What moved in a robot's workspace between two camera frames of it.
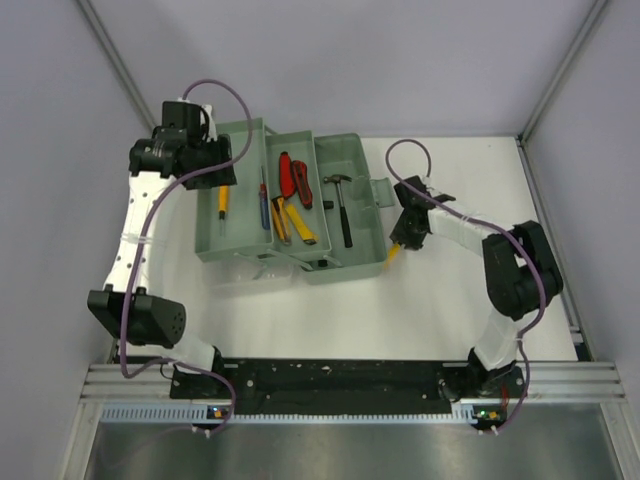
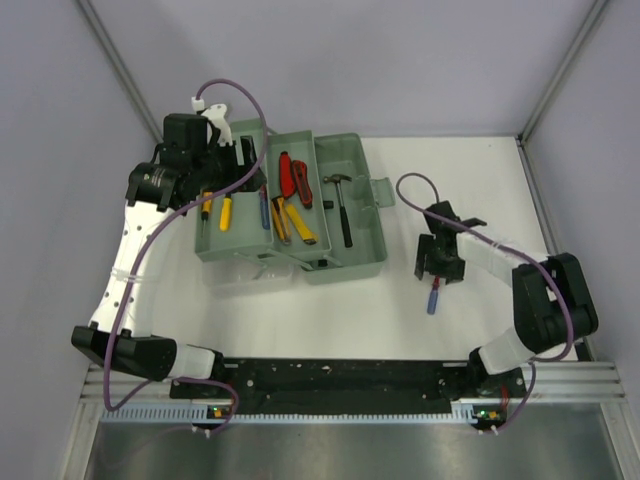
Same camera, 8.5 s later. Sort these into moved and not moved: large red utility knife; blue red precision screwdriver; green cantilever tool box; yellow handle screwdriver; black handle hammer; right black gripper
Moved: right black gripper; yellow handle screwdriver
Not moved: large red utility knife; green cantilever tool box; black handle hammer; blue red precision screwdriver
